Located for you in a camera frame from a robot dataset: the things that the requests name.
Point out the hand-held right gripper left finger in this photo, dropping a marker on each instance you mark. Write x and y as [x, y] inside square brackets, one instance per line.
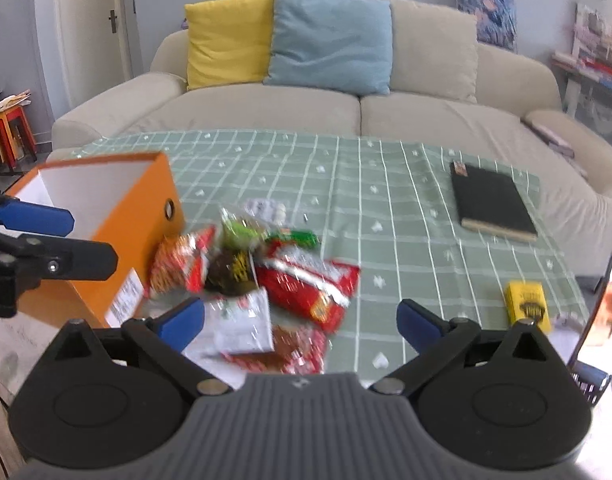
[183, 322]

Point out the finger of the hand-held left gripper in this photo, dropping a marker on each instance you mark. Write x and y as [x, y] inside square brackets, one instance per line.
[33, 219]
[76, 258]

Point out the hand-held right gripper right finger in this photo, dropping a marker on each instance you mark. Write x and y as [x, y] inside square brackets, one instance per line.
[418, 322]

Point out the white and red snack packet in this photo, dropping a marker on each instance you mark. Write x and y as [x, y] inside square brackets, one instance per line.
[241, 325]

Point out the red orange snack packet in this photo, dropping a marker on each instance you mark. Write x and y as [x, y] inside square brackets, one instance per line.
[178, 265]

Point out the dark brown snack packet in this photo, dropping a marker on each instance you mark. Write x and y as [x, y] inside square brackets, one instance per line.
[231, 270]

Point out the orange cardboard box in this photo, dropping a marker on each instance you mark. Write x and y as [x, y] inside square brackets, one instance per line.
[136, 195]

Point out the green snack packet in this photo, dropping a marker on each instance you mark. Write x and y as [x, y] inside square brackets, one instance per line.
[238, 232]

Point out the red brown snack packet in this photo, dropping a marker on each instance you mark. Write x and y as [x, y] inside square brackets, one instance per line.
[296, 350]

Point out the large red snack packet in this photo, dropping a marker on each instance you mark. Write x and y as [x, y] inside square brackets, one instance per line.
[306, 285]

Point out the green sausage stick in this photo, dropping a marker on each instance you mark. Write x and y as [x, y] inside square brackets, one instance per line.
[296, 237]

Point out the clear bag of white candies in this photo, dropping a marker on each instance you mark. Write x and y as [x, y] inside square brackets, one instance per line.
[266, 207]

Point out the red plastic stool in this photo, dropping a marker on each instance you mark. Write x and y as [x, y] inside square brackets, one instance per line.
[13, 130]

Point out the small yellow box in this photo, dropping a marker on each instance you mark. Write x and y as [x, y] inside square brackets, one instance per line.
[523, 295]

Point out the green checked tablecloth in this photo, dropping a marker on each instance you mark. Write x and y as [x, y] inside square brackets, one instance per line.
[366, 220]

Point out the pile of papers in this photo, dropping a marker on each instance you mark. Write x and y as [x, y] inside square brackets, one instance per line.
[8, 101]

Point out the black notebook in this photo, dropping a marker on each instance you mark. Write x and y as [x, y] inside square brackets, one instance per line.
[491, 200]

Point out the white door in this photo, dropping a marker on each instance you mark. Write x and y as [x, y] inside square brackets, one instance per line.
[86, 35]

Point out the beige sofa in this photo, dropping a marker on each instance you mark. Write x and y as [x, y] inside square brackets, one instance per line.
[266, 110]

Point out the purple cloth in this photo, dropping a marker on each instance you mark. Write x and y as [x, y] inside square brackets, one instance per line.
[183, 24]

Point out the yellow pillow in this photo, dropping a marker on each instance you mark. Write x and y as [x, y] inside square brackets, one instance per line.
[226, 40]

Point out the beige pillow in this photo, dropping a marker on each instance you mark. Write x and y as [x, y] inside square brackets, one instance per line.
[436, 50]

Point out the white desk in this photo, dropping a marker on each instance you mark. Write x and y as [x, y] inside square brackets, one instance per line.
[593, 100]

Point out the light blue pillow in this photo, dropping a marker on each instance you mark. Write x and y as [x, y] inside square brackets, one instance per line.
[331, 40]

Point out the printed blue pillow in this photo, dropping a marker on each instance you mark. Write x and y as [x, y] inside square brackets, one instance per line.
[488, 10]

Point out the stack of books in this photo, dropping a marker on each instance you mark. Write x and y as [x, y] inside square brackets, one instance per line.
[598, 45]

